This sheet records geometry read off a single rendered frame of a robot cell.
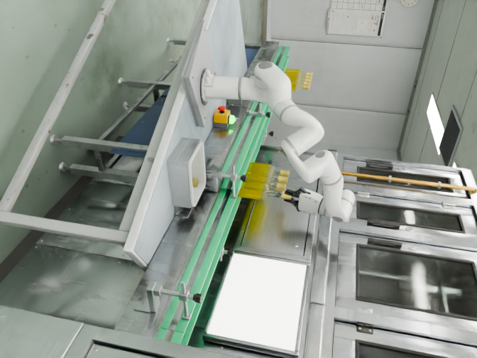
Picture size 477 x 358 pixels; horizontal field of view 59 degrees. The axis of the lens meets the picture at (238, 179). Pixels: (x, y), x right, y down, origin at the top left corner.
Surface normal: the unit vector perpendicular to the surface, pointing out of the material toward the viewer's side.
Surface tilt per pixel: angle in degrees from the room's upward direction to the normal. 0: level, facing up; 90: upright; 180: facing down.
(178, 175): 90
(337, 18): 90
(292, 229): 90
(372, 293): 90
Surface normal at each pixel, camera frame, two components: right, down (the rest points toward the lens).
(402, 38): -0.23, 0.57
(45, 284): 0.00, -0.81
